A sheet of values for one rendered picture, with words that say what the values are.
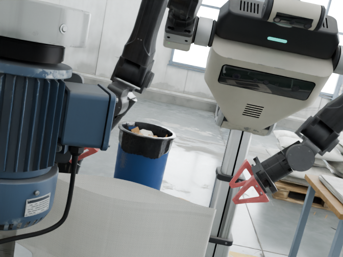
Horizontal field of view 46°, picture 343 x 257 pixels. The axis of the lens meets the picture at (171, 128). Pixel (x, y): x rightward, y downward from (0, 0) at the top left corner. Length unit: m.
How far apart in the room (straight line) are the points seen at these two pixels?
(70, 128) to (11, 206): 0.14
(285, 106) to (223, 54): 0.30
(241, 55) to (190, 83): 7.71
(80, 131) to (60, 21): 0.17
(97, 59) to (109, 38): 0.54
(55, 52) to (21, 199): 0.21
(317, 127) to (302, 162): 0.11
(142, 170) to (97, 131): 2.56
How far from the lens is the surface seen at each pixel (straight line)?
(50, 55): 0.59
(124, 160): 3.21
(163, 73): 8.96
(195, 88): 8.97
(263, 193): 0.94
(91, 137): 0.63
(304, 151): 0.90
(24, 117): 0.59
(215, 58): 1.26
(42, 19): 0.55
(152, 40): 0.89
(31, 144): 0.61
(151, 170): 3.20
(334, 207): 2.23
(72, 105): 0.61
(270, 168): 0.97
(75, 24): 0.57
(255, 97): 1.36
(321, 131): 0.97
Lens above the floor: 1.40
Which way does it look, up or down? 12 degrees down
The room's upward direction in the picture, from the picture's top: 12 degrees clockwise
